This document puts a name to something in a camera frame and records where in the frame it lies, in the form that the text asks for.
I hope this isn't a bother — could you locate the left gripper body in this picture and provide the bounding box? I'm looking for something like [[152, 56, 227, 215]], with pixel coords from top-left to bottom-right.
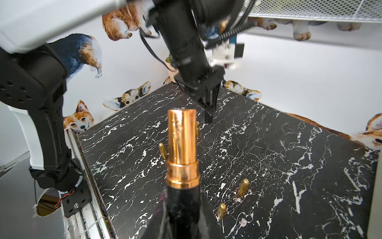
[[175, 66, 225, 112]]

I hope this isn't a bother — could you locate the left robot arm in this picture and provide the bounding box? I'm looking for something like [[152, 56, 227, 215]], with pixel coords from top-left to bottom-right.
[[1, 1, 250, 192]]

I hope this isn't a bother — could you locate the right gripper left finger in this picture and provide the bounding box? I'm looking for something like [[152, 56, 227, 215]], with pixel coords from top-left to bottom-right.
[[141, 191, 167, 239]]

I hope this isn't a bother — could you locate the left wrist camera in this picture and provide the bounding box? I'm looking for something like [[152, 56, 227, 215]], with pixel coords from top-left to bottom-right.
[[208, 37, 245, 70]]

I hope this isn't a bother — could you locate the white wire wall basket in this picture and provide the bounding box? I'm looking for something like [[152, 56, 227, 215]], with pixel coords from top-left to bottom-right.
[[249, 0, 382, 23]]

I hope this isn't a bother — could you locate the black lipstick cap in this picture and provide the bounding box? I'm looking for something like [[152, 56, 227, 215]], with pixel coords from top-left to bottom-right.
[[196, 121, 201, 139]]

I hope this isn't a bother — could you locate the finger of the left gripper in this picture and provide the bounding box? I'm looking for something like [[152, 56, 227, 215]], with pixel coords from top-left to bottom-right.
[[212, 85, 220, 109], [205, 92, 213, 123]]

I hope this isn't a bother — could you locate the cream rectangular tray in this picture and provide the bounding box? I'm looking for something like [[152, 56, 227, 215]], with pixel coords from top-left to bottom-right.
[[367, 152, 382, 239]]

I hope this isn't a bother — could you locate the aluminium front rail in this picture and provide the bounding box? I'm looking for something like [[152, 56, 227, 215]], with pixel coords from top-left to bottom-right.
[[61, 129, 116, 239]]

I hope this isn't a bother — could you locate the gold lipstick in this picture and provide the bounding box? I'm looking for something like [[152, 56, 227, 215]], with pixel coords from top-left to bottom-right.
[[166, 109, 201, 239], [237, 178, 250, 197], [158, 143, 168, 160], [216, 203, 227, 219]]

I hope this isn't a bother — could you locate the potted green plant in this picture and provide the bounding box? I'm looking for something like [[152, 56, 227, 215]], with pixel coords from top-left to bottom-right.
[[165, 53, 180, 83]]

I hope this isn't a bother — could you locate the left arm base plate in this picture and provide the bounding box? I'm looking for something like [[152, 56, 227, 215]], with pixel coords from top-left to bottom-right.
[[60, 182, 92, 218]]

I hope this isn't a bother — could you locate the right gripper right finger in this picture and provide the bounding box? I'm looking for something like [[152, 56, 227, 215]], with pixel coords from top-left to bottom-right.
[[198, 191, 224, 239]]

